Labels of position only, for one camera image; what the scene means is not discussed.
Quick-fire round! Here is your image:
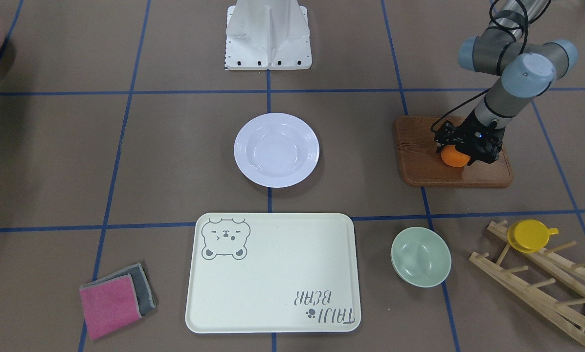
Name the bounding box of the orange fruit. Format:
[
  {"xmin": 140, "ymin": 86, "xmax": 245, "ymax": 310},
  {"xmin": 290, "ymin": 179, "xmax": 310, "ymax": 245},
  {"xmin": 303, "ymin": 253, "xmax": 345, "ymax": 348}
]
[{"xmin": 440, "ymin": 145, "xmax": 471, "ymax": 168}]

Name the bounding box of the yellow mug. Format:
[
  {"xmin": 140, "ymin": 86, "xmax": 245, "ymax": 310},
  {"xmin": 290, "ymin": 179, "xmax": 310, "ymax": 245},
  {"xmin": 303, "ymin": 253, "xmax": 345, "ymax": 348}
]
[{"xmin": 507, "ymin": 219, "xmax": 559, "ymax": 253}]

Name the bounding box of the grey cloth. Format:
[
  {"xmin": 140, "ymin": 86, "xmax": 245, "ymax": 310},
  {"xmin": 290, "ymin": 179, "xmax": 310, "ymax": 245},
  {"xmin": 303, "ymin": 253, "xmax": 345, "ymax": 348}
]
[{"xmin": 80, "ymin": 263, "xmax": 156, "ymax": 316}]

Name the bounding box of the white round plate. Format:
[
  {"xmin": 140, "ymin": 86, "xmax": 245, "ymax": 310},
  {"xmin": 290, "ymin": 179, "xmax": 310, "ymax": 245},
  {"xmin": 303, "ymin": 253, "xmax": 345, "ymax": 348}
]
[{"xmin": 233, "ymin": 113, "xmax": 321, "ymax": 189}]

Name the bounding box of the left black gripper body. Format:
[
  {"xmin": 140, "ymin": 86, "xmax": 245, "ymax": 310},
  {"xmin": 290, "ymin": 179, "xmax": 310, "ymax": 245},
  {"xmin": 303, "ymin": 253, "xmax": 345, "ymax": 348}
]
[{"xmin": 435, "ymin": 121, "xmax": 503, "ymax": 165}]

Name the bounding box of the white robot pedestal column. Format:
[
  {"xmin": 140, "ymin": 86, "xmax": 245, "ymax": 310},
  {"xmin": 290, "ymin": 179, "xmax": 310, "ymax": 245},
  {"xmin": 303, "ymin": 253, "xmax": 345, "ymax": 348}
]
[{"xmin": 224, "ymin": 0, "xmax": 313, "ymax": 71}]

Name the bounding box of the cream bear tray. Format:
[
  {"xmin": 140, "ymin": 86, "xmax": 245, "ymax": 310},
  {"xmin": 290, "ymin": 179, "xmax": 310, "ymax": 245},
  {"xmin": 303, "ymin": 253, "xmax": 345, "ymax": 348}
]
[{"xmin": 185, "ymin": 213, "xmax": 361, "ymax": 333}]

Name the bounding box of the wooden dish rack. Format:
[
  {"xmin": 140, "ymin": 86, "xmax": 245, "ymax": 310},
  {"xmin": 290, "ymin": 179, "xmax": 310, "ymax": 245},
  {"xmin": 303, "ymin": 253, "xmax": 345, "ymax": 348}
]
[{"xmin": 469, "ymin": 220, "xmax": 585, "ymax": 348}]

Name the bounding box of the pink cloth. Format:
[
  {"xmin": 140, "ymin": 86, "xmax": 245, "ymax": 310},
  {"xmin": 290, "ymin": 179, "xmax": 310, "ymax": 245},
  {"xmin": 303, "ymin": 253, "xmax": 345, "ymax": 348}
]
[{"xmin": 79, "ymin": 274, "xmax": 142, "ymax": 339}]

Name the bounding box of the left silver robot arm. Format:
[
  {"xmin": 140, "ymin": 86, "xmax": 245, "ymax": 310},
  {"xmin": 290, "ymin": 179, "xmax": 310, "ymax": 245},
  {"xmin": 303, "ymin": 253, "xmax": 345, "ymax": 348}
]
[{"xmin": 430, "ymin": 0, "xmax": 579, "ymax": 165}]

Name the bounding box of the green ceramic bowl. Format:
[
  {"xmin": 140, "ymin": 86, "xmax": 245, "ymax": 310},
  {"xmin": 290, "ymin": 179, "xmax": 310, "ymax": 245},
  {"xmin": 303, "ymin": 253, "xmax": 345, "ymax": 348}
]
[{"xmin": 390, "ymin": 226, "xmax": 452, "ymax": 288}]

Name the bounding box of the brown wooden cutting board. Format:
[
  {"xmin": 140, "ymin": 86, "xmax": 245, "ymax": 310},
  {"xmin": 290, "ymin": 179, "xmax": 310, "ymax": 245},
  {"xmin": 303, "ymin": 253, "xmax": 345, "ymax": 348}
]
[{"xmin": 394, "ymin": 116, "xmax": 513, "ymax": 189}]

